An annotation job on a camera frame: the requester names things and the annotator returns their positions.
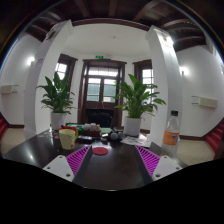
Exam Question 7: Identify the flat round red coaster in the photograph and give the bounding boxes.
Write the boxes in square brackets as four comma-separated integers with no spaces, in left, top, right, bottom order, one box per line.
[92,146,110,156]

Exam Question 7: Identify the green box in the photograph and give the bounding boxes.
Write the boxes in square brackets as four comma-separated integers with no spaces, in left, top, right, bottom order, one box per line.
[68,122,85,130]

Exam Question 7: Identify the green plant in white pot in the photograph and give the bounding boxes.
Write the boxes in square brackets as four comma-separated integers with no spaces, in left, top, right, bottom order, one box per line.
[114,73,167,137]
[36,71,77,132]

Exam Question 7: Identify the printed paper leaflets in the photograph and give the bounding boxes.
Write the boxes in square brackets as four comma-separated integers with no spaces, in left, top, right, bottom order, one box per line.
[120,134,153,148]

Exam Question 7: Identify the pale yellow cup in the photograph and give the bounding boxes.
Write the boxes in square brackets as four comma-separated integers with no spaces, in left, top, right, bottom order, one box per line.
[58,128,78,151]

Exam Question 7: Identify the green notepad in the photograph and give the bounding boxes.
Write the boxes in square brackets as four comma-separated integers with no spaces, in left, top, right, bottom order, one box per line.
[99,127,113,135]

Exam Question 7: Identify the white wall radiator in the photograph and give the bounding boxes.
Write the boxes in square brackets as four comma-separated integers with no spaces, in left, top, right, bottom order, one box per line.
[0,84,18,95]
[192,95,219,109]

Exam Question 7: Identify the brown tray of white cups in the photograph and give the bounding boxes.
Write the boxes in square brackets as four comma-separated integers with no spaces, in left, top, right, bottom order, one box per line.
[82,122,102,137]

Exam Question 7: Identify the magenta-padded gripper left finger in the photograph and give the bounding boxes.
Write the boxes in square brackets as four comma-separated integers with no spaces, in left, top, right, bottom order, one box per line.
[42,145,95,191]

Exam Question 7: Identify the clear orange-label drink bottle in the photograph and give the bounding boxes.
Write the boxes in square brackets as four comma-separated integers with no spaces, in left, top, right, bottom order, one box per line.
[162,109,181,158]

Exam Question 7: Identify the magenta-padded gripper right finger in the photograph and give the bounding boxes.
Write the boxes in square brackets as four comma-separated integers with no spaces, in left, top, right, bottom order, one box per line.
[132,144,184,187]

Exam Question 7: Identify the dark wooden glazed double door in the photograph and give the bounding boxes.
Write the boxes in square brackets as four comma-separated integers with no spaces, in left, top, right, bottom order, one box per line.
[77,59,128,128]

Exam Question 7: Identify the red carpeted staircase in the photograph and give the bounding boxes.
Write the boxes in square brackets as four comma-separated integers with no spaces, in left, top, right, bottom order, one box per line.
[205,119,224,155]
[0,113,8,141]

